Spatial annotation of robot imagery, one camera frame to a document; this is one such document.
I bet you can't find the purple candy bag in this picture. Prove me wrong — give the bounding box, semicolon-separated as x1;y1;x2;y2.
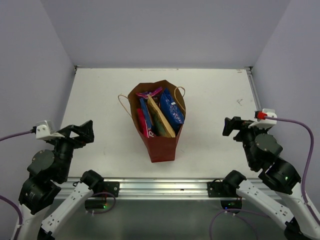
136;87;163;99

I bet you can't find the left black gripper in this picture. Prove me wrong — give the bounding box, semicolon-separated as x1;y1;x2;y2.
47;119;94;180

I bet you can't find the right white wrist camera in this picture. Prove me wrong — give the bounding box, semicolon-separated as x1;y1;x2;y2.
248;108;277;130

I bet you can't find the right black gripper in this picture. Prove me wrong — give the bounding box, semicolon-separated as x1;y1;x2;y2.
222;115;268;167

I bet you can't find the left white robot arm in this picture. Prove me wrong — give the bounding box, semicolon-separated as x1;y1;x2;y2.
12;120;104;240

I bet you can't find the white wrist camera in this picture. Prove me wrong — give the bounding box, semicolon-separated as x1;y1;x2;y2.
31;120;65;141
248;108;277;130

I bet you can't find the tan popcorn chips bag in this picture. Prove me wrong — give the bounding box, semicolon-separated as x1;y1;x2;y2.
147;95;176;138

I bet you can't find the pink Real chips bag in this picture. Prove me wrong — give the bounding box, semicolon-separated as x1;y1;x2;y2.
136;108;155;138

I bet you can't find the aluminium mounting rail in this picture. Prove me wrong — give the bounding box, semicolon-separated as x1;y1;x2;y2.
57;177;293;200

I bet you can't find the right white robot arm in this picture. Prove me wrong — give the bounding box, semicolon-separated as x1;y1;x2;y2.
222;116;320;240

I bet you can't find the small dark blue snack bag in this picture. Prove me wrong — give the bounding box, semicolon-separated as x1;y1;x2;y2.
139;97;153;129

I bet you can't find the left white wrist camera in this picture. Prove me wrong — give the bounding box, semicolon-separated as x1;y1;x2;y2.
31;120;65;141

